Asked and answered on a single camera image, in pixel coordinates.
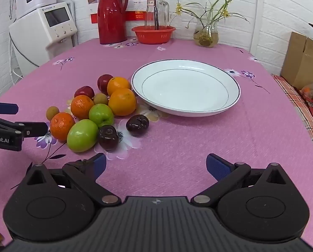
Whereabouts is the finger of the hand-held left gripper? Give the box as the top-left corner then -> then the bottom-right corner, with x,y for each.
14,121 -> 49,139
0,100 -> 19,116

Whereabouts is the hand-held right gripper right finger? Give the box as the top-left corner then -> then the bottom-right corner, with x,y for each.
206,153 -> 294,207

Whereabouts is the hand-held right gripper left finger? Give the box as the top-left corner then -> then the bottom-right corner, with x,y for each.
23,153 -> 122,207

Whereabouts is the dark red plum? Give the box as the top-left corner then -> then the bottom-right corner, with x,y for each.
126,114 -> 150,137
98,125 -> 120,151

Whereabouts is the bumpy tangerine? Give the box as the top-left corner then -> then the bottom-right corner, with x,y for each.
50,112 -> 76,142
70,95 -> 95,120

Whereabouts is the large oval green apple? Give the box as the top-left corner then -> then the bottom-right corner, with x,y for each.
67,119 -> 99,153

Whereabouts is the small green apple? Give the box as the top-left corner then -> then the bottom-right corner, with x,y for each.
88,103 -> 115,128

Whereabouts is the small kiwi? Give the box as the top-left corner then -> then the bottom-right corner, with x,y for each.
46,106 -> 60,121
93,93 -> 109,105

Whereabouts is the white plate with dark rim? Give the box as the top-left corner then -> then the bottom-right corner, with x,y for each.
131,59 -> 241,117

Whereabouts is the pink floral tablecloth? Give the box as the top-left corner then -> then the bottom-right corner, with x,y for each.
0,38 -> 313,250

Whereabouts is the red plum left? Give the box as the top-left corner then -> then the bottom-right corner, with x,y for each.
74,85 -> 95,100

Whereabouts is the large orange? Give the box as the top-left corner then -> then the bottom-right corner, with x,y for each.
108,88 -> 137,116

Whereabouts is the white water dispenser with screen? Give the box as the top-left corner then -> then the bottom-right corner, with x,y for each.
9,0 -> 78,77

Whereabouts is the red plum back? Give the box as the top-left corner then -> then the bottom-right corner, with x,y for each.
97,74 -> 114,95

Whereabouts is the red plaid cloth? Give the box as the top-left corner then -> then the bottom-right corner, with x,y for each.
273,74 -> 313,168

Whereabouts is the glass vase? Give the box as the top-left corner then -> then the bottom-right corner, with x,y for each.
193,21 -> 219,48

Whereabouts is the red thermos jug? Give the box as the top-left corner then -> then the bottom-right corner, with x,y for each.
97,0 -> 130,45

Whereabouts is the cardboard box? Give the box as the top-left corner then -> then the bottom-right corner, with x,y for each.
280,31 -> 313,90

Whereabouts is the red plastic basket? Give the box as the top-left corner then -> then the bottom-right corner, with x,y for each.
132,26 -> 176,45

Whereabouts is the green yellow flowering plant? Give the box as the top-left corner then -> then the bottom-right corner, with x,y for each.
170,0 -> 250,32

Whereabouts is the dark stirring stick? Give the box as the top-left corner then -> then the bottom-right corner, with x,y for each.
153,0 -> 160,30

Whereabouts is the glass pitcher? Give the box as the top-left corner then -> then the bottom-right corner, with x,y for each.
145,0 -> 170,30

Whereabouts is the white cable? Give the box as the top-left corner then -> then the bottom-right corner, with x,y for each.
10,66 -> 24,85

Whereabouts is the wall poster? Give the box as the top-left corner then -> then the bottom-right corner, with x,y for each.
87,0 -> 163,24

